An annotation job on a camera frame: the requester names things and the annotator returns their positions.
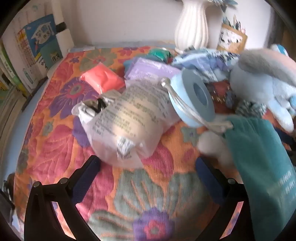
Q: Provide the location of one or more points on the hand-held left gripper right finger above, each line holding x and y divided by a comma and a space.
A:
205, 176

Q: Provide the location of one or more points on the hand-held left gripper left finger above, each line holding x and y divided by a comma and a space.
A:
86, 178

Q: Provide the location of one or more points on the white fluffy plush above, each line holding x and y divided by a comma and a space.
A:
212, 143

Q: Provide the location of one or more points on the white printed plastic bag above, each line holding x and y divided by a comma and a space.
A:
129, 120

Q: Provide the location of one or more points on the floral quilted blanket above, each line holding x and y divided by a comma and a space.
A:
150, 185

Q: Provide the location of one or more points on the grey blue knitted pompom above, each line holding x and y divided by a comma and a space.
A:
251, 109

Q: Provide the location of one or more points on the pink packet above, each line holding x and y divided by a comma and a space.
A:
104, 76

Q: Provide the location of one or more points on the blue plush toy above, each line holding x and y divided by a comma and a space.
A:
254, 81

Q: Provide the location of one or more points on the blue plaid bow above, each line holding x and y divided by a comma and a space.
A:
203, 60

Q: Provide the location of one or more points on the purple packet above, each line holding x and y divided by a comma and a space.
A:
150, 68

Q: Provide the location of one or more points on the teal cover book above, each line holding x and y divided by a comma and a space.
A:
52, 55

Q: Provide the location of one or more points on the green packet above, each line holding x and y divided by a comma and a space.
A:
159, 54

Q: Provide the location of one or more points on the woven pen holder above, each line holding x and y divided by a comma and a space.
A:
233, 38

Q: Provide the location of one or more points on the white ribbed vase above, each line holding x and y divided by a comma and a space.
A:
192, 27

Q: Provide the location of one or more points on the blue cover book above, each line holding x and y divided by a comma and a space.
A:
42, 34

